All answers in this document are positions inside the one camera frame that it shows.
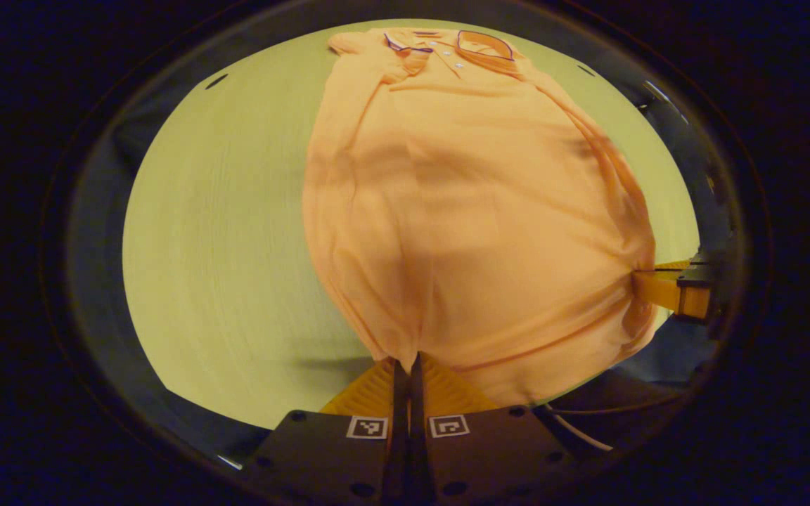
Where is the orange T-shirt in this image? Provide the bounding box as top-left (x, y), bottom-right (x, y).
top-left (301, 27), bottom-right (660, 410)

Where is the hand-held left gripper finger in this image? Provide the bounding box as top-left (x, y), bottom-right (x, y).
top-left (409, 351), bottom-right (583, 506)
top-left (236, 356), bottom-right (410, 506)

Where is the white cable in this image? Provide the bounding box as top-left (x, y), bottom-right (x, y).
top-left (543, 405), bottom-right (615, 452)

